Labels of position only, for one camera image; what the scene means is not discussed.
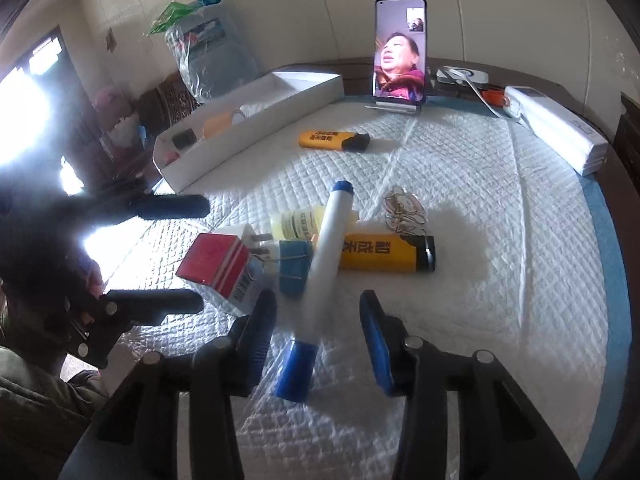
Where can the white marker with blue caps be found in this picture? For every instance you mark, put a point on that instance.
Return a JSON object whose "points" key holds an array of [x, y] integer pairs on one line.
{"points": [[330, 240]]}

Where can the small pink item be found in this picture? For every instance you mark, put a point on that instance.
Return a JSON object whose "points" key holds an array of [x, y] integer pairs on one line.
{"points": [[169, 156]]}

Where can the smartphone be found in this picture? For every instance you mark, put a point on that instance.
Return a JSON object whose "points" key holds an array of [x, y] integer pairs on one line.
{"points": [[400, 50]]}

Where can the white cardboard tray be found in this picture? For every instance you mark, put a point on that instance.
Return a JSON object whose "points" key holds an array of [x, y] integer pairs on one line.
{"points": [[300, 97]]}

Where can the small blue box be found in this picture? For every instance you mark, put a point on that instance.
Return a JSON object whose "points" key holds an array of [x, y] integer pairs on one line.
{"points": [[292, 266]]}

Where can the yellow cup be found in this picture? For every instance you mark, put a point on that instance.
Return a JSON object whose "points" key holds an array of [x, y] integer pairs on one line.
{"points": [[220, 124]]}

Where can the person's left hand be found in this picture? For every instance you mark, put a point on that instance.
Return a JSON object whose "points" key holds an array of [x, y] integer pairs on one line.
{"points": [[95, 277]]}

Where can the small orange item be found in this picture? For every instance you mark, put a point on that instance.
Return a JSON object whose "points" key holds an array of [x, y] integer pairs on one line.
{"points": [[494, 96]]}

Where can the flat white round-marked device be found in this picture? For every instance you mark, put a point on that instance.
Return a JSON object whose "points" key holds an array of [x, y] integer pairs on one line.
{"points": [[462, 75]]}

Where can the dark carved wooden furniture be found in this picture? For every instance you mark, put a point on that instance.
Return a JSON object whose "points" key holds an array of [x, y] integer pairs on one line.
{"points": [[167, 102]]}

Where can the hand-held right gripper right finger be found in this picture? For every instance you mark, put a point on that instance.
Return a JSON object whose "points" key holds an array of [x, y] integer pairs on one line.
{"points": [[377, 345]]}

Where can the dark carved wooden cabinet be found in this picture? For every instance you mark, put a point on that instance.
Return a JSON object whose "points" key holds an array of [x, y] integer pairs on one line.
{"points": [[631, 140]]}

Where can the red and white box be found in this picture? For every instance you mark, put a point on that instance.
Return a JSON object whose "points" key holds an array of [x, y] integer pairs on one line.
{"points": [[215, 260]]}

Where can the green plastic bag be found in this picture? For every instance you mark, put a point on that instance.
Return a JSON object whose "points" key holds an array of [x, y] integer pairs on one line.
{"points": [[175, 15]]}

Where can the long white box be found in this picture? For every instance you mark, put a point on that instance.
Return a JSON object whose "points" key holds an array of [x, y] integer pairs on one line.
{"points": [[555, 127]]}

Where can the person's left forearm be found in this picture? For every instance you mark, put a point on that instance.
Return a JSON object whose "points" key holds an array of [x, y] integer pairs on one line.
{"points": [[40, 410]]}

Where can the white quilted pad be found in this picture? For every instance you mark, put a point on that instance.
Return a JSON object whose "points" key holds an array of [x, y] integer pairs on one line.
{"points": [[475, 260]]}

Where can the pink stuffed bundle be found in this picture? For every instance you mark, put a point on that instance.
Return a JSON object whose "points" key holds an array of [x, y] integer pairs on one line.
{"points": [[117, 115]]}

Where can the small black item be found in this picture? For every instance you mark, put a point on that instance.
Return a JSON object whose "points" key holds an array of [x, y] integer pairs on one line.
{"points": [[183, 138]]}

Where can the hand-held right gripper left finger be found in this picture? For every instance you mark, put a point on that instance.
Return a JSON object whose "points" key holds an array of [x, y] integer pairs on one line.
{"points": [[260, 345]]}

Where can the small yellow bottle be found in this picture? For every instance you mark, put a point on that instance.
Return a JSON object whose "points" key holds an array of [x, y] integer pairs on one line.
{"points": [[295, 222]]}

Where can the phone stand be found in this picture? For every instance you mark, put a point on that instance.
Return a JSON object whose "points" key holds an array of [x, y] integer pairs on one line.
{"points": [[395, 109]]}

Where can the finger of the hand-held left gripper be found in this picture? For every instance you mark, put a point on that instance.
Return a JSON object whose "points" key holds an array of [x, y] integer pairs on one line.
{"points": [[155, 305], [170, 206]]}

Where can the small yellow lighter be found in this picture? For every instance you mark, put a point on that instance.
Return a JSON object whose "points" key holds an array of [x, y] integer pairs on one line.
{"points": [[325, 139]]}

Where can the glazed wooden door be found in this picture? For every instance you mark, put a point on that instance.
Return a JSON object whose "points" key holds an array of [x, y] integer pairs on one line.
{"points": [[40, 85]]}

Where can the large yellow lighter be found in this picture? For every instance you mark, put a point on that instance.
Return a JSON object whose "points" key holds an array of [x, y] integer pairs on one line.
{"points": [[385, 255]]}

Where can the clear plastic bag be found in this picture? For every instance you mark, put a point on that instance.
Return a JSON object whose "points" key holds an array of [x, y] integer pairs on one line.
{"points": [[220, 55]]}

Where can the white charger plug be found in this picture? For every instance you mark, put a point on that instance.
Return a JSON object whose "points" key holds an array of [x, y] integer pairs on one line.
{"points": [[239, 235]]}

